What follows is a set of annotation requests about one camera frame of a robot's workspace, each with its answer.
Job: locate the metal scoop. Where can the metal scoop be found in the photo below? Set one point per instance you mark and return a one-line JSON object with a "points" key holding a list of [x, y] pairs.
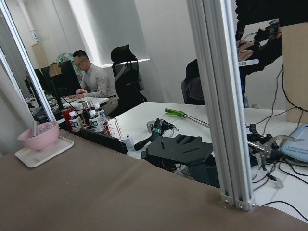
{"points": [[35, 129]]}

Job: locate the beige tray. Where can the beige tray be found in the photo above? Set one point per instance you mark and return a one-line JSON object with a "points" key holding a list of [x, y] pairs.
{"points": [[32, 158]]}

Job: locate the black bracket plate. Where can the black bracket plate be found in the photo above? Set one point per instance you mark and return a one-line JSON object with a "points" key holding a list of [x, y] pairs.
{"points": [[165, 152]]}

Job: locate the man in grey shirt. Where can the man in grey shirt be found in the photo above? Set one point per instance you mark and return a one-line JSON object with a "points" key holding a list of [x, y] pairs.
{"points": [[95, 82]]}

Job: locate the dark drink bottle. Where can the dark drink bottle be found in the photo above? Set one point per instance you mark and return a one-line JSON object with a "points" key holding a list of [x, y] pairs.
{"points": [[75, 121], [95, 121]]}

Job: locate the green handled grabber tool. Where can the green handled grabber tool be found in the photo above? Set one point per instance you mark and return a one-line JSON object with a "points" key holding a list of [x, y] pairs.
{"points": [[173, 112]]}

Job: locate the pink bowl of ice cubes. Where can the pink bowl of ice cubes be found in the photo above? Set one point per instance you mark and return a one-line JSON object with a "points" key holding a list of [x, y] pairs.
{"points": [[47, 135]]}

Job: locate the black office chair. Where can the black office chair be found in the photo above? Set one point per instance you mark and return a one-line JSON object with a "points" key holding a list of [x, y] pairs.
{"points": [[128, 82]]}

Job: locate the person in blue sweater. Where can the person in blue sweater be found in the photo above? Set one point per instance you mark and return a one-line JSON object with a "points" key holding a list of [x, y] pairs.
{"points": [[266, 46]]}

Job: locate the aluminium frame post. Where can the aluminium frame post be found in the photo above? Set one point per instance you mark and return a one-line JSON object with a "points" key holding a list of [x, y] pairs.
{"points": [[216, 51]]}

